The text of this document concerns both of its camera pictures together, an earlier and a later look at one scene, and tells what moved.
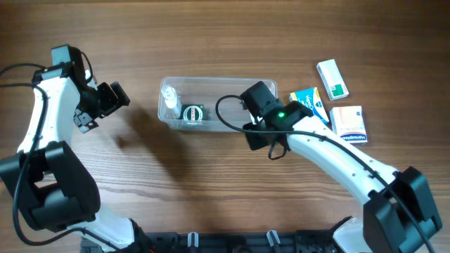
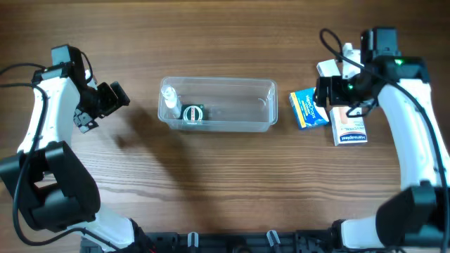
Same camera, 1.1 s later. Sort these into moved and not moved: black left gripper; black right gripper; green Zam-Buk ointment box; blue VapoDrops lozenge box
Moved: black right gripper
Not moved: green Zam-Buk ointment box; blue VapoDrops lozenge box; black left gripper
